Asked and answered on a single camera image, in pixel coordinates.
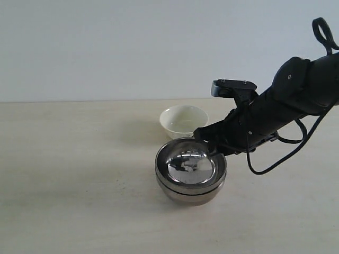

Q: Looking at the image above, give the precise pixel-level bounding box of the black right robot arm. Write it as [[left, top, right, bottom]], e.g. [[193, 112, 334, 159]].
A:
[[193, 53, 338, 155]]

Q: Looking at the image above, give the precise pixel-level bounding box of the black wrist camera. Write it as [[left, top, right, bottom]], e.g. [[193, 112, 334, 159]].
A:
[[211, 79, 258, 107]]

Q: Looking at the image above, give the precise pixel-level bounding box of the smooth stainless steel bowl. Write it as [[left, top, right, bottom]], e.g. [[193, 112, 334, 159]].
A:
[[155, 138, 227, 195]]

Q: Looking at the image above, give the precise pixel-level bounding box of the black cable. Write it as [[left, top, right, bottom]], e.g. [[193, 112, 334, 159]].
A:
[[245, 17, 339, 175]]

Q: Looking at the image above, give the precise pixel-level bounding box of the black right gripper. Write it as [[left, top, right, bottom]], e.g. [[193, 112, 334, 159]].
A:
[[193, 89, 278, 156]]

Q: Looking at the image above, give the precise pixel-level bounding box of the dimpled stainless steel bowl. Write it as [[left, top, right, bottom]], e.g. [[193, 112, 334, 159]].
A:
[[157, 175, 226, 206]]

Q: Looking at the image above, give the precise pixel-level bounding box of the cream ceramic floral bowl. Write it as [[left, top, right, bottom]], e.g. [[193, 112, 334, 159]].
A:
[[159, 105, 209, 139]]

